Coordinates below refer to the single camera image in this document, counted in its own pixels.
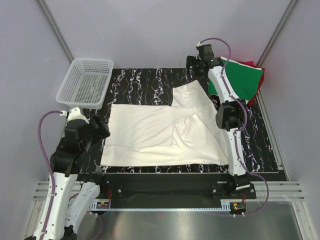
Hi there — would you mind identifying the green folded t shirt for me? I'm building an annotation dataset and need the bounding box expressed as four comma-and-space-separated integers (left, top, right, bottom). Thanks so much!
207, 56, 265, 101

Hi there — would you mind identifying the white t shirt red print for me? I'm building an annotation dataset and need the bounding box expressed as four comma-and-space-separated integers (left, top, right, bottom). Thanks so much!
101, 81, 228, 167

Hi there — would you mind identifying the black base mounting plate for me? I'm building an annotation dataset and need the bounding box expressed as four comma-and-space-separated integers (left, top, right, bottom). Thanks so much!
74, 172, 257, 210

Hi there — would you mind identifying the left aluminium corner post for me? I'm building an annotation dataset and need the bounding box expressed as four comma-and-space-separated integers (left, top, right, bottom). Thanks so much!
36, 0, 74, 63

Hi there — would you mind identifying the white slotted cable duct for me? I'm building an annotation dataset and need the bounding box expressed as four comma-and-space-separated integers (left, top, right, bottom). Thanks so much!
89, 201, 231, 213

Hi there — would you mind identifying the white plastic mesh basket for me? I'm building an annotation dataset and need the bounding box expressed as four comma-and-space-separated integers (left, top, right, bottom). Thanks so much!
55, 57, 114, 110

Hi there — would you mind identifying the right aluminium corner post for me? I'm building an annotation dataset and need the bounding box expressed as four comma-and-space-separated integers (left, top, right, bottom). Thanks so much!
257, 0, 300, 67

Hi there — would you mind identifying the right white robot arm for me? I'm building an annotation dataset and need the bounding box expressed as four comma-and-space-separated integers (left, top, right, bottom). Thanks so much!
186, 43, 250, 199

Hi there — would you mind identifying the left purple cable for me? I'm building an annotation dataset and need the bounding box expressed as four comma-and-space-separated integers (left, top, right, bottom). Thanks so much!
37, 110, 105, 240

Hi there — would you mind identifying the aluminium corner post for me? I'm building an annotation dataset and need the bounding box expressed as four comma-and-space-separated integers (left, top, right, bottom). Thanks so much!
257, 0, 300, 67
36, 0, 74, 63

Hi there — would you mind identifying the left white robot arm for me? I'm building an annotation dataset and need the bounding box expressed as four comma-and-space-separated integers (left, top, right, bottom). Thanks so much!
28, 106, 112, 240

